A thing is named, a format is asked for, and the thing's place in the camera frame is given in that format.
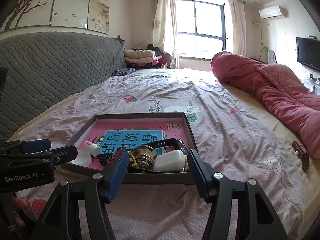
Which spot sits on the white earbuds case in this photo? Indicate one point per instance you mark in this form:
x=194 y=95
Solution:
x=169 y=162

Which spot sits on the black hair clip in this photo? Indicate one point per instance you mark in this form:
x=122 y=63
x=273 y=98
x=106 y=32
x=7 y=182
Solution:
x=105 y=158

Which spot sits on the beige curtain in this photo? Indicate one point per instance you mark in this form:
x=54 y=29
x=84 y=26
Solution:
x=165 y=35
x=239 y=26

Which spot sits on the small white pill bottle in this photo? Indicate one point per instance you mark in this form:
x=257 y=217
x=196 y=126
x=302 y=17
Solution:
x=92 y=148

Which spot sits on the right beige curtain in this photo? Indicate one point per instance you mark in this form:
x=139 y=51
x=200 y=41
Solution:
x=239 y=26

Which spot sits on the pink and blue book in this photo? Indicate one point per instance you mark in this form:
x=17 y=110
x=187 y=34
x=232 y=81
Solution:
x=110 y=136

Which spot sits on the floral wall painting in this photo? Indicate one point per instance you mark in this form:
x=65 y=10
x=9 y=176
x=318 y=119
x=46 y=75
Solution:
x=86 y=14

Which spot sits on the black television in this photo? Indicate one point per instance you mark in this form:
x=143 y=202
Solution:
x=308 y=52

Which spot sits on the left beige curtain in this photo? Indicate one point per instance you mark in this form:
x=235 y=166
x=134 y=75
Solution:
x=165 y=35

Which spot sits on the white air conditioner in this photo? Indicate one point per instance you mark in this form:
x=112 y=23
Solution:
x=271 y=12

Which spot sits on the window with dark frame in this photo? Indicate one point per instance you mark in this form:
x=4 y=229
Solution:
x=201 y=28

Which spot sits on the black and gold wristwatch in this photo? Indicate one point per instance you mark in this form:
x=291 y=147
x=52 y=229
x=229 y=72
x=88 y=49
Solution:
x=161 y=147

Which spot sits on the red quilted duvet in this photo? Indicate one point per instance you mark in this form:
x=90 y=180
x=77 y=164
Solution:
x=278 y=89

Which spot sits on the white bottle cap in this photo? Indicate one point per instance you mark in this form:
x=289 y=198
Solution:
x=83 y=159

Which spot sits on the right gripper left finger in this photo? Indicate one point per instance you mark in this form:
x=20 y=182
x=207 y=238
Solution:
x=100 y=190

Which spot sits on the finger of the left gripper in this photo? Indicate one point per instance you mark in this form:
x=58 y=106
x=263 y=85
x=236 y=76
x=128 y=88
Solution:
x=59 y=156
x=26 y=147

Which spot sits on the pink floral bed sheet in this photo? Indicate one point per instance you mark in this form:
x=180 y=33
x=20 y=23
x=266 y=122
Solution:
x=232 y=132

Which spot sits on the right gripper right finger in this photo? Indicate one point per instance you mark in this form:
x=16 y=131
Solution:
x=215 y=189

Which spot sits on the pile of folded clothes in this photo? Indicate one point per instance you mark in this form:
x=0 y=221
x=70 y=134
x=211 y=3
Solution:
x=138 y=59

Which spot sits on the grey quilted headboard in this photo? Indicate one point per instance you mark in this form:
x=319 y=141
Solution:
x=39 y=70

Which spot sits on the grey cardboard tray box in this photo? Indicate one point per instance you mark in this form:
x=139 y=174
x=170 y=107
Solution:
x=147 y=178

